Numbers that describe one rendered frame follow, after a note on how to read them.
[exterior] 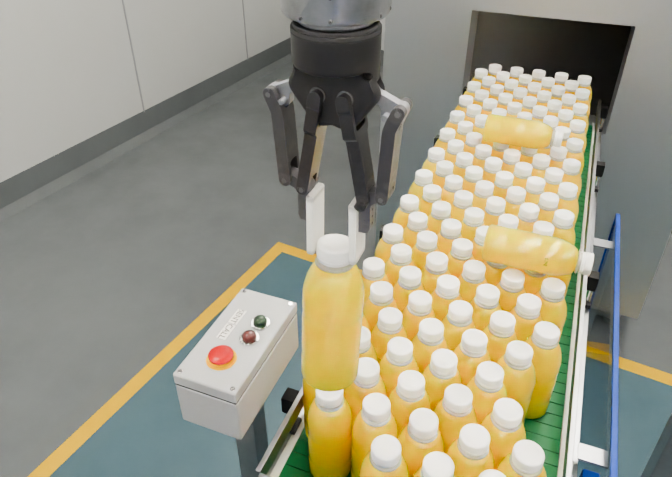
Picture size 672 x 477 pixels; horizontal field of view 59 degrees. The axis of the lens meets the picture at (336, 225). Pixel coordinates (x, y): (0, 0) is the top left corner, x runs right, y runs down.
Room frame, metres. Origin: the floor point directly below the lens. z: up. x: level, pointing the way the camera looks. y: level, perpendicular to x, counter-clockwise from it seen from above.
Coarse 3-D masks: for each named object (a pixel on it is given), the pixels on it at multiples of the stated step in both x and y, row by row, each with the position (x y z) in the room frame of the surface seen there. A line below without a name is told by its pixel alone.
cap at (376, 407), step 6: (366, 396) 0.55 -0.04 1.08; (372, 396) 0.55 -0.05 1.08; (378, 396) 0.55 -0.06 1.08; (384, 396) 0.55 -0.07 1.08; (366, 402) 0.54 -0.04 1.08; (372, 402) 0.54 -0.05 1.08; (378, 402) 0.54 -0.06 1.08; (384, 402) 0.54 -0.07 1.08; (366, 408) 0.53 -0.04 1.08; (372, 408) 0.53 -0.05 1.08; (378, 408) 0.53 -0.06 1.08; (384, 408) 0.53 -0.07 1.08; (390, 408) 0.53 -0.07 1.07; (366, 414) 0.53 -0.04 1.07; (372, 414) 0.52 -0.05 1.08; (378, 414) 0.52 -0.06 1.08; (384, 414) 0.52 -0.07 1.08; (372, 420) 0.52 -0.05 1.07; (378, 420) 0.52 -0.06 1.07; (384, 420) 0.52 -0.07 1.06
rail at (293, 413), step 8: (296, 400) 0.63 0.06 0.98; (296, 408) 0.61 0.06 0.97; (288, 416) 0.59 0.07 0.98; (296, 416) 0.61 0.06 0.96; (288, 424) 0.59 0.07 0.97; (280, 432) 0.57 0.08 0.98; (288, 432) 0.58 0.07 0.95; (272, 440) 0.55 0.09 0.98; (280, 440) 0.56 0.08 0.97; (272, 448) 0.54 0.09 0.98; (280, 448) 0.56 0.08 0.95; (264, 456) 0.53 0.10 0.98; (272, 456) 0.53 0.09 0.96; (264, 464) 0.51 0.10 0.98; (256, 472) 0.50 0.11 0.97; (264, 472) 0.51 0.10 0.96
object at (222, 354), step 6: (216, 348) 0.61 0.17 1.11; (222, 348) 0.61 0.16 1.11; (228, 348) 0.61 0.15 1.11; (210, 354) 0.60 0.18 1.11; (216, 354) 0.60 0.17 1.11; (222, 354) 0.60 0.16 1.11; (228, 354) 0.60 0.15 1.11; (210, 360) 0.59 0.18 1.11; (216, 360) 0.59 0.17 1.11; (222, 360) 0.59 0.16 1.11; (228, 360) 0.59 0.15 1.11
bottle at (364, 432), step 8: (360, 416) 0.54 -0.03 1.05; (392, 416) 0.54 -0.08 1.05; (360, 424) 0.53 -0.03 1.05; (368, 424) 0.52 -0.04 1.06; (376, 424) 0.52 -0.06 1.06; (384, 424) 0.52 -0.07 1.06; (392, 424) 0.53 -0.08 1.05; (352, 432) 0.53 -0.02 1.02; (360, 432) 0.52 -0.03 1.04; (368, 432) 0.52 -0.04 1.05; (376, 432) 0.51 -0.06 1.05; (384, 432) 0.52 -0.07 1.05; (392, 432) 0.52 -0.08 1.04; (352, 440) 0.53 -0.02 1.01; (360, 440) 0.52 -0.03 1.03; (368, 440) 0.51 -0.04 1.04; (352, 448) 0.53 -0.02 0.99; (360, 448) 0.51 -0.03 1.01; (368, 448) 0.51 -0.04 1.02; (352, 456) 0.53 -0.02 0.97; (360, 456) 0.51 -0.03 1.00; (352, 464) 0.53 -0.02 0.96; (360, 464) 0.51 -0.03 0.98; (352, 472) 0.53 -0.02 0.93
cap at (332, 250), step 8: (320, 240) 0.50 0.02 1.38; (328, 240) 0.50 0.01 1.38; (336, 240) 0.50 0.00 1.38; (344, 240) 0.50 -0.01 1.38; (320, 248) 0.48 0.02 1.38; (328, 248) 0.48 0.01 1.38; (336, 248) 0.48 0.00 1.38; (344, 248) 0.48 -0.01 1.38; (320, 256) 0.48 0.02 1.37; (328, 256) 0.48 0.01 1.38; (336, 256) 0.47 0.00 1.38; (344, 256) 0.48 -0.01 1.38; (328, 264) 0.48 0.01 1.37; (336, 264) 0.47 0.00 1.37; (344, 264) 0.48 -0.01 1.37
